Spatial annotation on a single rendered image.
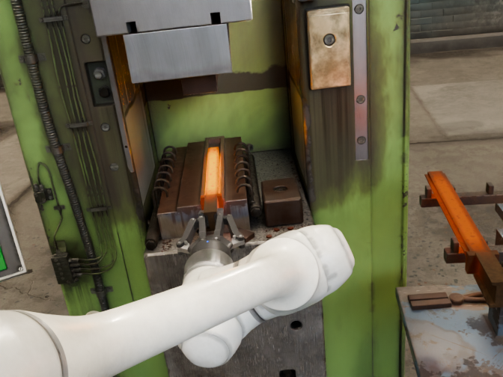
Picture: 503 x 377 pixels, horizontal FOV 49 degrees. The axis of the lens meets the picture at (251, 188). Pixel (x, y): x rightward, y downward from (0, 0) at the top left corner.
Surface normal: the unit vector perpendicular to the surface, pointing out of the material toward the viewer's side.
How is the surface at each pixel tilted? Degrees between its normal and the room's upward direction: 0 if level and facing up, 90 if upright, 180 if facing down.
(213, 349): 88
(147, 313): 35
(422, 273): 0
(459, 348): 0
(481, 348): 0
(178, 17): 90
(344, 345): 90
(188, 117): 90
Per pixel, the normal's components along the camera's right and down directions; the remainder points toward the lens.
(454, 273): -0.10, -0.91
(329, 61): 0.04, 0.41
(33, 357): 0.90, -0.44
